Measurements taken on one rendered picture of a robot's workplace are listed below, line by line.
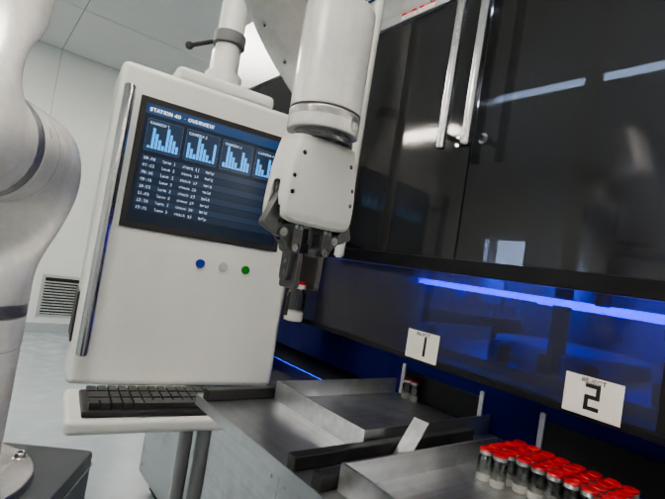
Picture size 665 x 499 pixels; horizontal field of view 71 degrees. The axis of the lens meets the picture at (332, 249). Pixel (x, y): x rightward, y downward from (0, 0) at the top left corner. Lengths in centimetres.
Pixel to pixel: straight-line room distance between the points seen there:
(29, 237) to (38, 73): 528
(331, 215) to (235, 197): 72
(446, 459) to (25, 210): 66
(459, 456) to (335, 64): 60
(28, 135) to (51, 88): 529
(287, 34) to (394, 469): 60
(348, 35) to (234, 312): 86
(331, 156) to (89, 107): 540
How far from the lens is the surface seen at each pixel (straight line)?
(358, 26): 57
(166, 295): 121
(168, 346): 123
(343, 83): 54
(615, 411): 83
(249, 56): 206
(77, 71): 593
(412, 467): 73
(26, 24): 60
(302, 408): 89
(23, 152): 56
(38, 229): 63
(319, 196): 52
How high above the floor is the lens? 115
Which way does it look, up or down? 2 degrees up
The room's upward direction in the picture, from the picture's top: 9 degrees clockwise
